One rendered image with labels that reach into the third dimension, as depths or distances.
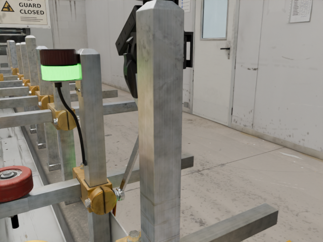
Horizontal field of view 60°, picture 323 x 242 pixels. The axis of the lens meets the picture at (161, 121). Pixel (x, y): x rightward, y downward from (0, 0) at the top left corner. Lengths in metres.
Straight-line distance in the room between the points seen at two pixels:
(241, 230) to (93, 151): 0.29
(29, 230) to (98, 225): 0.36
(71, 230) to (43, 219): 0.23
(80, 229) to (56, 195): 0.18
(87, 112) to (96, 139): 0.06
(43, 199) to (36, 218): 0.39
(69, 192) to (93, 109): 0.18
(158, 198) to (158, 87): 0.12
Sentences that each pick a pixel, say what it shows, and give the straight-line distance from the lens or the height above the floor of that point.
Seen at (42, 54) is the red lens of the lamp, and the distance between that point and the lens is 0.50.
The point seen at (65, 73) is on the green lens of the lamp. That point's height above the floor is 1.09.
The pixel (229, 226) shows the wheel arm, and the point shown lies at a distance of 0.51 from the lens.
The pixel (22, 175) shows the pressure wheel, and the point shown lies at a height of 0.91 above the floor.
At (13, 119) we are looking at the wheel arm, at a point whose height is 0.95.
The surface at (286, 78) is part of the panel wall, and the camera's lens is 3.39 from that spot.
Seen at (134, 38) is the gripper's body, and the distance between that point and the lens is 0.44.
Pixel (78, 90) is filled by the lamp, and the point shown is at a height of 1.06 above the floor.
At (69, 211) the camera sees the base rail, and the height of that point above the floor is 0.70.
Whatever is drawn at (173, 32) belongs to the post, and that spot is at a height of 1.15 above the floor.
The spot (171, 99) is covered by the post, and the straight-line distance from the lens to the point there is 0.28.
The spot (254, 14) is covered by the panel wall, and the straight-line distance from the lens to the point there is 3.72.
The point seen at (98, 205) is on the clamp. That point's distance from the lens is 0.56.
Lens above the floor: 1.14
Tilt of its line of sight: 15 degrees down
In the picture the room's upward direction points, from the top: straight up
